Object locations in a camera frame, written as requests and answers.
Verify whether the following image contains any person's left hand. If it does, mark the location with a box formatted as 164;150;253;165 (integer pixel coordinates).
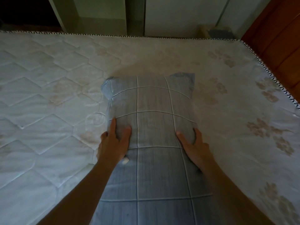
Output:
97;118;132;166

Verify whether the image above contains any person's right hand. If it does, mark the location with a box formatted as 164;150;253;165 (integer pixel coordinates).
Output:
176;128;211;170

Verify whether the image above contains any blue checked pillow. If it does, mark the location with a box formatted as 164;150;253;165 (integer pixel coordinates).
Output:
92;72;217;225

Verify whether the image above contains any person's right forearm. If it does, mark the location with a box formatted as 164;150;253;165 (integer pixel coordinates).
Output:
199;159;276;225

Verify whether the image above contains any person's left forearm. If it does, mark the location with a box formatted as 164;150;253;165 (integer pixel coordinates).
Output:
37;159;122;225

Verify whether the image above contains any white quilted mattress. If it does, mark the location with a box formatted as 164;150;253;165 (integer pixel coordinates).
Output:
0;30;300;225

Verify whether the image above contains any white wardrobe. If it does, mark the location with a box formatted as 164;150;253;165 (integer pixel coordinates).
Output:
47;0;273;38

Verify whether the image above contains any brown wooden headboard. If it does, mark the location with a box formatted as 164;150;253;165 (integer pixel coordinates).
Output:
241;0;300;103

